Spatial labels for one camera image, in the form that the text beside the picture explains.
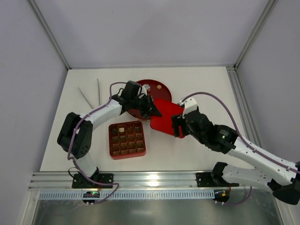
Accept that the square red box lid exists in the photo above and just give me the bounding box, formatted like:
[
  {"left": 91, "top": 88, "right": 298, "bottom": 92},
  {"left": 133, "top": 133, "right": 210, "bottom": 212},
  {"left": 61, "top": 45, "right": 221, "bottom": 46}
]
[{"left": 150, "top": 98, "right": 185, "bottom": 138}]

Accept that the square red chocolate box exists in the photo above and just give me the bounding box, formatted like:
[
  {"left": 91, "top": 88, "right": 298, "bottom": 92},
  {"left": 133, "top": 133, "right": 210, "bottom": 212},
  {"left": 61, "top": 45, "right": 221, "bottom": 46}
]
[{"left": 108, "top": 121, "right": 146, "bottom": 160}]

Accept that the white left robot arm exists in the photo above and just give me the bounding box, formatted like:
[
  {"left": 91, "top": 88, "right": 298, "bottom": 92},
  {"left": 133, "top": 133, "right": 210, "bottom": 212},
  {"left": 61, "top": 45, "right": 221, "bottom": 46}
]
[{"left": 57, "top": 81, "right": 162, "bottom": 186}]

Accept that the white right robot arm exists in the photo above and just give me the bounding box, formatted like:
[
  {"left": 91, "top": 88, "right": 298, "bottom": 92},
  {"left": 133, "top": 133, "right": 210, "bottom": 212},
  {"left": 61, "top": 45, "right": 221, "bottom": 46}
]
[{"left": 171, "top": 110, "right": 300, "bottom": 205}]

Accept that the round red tray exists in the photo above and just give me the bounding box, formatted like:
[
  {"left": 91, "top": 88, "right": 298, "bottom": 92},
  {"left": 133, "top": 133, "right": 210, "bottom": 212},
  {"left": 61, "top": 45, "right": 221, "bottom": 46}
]
[{"left": 128, "top": 79, "right": 172, "bottom": 121}]

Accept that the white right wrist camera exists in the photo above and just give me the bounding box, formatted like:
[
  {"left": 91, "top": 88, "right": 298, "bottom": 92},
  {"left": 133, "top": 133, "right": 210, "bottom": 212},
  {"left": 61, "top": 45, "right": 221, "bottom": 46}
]
[{"left": 179, "top": 97, "right": 199, "bottom": 118}]

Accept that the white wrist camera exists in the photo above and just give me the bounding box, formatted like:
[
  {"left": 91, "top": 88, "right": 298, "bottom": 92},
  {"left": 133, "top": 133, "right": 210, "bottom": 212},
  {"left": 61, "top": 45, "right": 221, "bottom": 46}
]
[
  {"left": 179, "top": 97, "right": 199, "bottom": 118},
  {"left": 142, "top": 84, "right": 150, "bottom": 93}
]

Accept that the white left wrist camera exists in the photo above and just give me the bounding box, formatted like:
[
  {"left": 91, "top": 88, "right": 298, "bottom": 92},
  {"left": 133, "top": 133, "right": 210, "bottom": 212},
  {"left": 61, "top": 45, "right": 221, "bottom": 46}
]
[{"left": 142, "top": 84, "right": 150, "bottom": 93}]

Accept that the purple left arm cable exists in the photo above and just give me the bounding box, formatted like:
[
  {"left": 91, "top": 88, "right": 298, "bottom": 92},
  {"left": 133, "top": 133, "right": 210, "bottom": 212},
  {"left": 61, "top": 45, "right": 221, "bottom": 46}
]
[{"left": 67, "top": 82, "right": 128, "bottom": 204}]

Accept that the right side aluminium rail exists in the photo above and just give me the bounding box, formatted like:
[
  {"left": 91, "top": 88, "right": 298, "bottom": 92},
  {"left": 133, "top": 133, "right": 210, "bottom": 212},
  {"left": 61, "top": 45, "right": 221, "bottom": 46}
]
[{"left": 226, "top": 65, "right": 263, "bottom": 147}]

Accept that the aluminium rail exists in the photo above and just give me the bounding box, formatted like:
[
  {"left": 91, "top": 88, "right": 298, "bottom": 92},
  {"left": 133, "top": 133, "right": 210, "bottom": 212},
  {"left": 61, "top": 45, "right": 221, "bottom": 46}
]
[
  {"left": 29, "top": 171, "right": 218, "bottom": 190},
  {"left": 226, "top": 65, "right": 263, "bottom": 147}
]

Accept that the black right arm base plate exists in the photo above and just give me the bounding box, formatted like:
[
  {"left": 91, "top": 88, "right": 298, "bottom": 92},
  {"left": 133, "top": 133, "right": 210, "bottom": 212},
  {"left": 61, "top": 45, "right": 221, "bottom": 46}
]
[{"left": 195, "top": 172, "right": 240, "bottom": 188}]

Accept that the slotted grey cable duct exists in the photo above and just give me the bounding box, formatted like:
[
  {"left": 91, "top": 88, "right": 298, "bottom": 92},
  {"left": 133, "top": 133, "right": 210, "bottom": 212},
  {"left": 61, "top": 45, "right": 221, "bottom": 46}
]
[{"left": 38, "top": 189, "right": 215, "bottom": 201}]

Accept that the aluminium front rail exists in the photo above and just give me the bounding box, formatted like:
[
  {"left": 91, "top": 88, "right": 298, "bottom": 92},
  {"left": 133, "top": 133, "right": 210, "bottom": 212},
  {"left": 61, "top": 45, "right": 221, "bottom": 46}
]
[{"left": 29, "top": 171, "right": 218, "bottom": 190}]

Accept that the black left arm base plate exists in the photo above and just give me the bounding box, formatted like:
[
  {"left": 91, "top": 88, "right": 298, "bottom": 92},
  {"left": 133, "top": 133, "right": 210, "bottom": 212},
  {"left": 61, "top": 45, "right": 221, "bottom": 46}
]
[{"left": 71, "top": 172, "right": 114, "bottom": 189}]

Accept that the left aluminium frame post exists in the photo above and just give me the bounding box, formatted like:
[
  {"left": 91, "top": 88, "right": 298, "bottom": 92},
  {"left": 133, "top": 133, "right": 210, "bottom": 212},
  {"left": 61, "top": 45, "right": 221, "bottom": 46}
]
[{"left": 27, "top": 0, "right": 71, "bottom": 70}]

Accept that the aluminium frame post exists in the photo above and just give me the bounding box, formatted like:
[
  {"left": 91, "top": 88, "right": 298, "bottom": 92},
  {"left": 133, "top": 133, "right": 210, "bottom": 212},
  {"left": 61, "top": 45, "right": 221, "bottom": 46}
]
[
  {"left": 27, "top": 0, "right": 71, "bottom": 70},
  {"left": 234, "top": 0, "right": 278, "bottom": 70}
]

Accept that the right aluminium frame post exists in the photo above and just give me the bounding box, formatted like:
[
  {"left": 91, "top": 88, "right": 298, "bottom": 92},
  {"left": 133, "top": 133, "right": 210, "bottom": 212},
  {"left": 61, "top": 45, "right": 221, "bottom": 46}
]
[{"left": 234, "top": 0, "right": 278, "bottom": 70}]

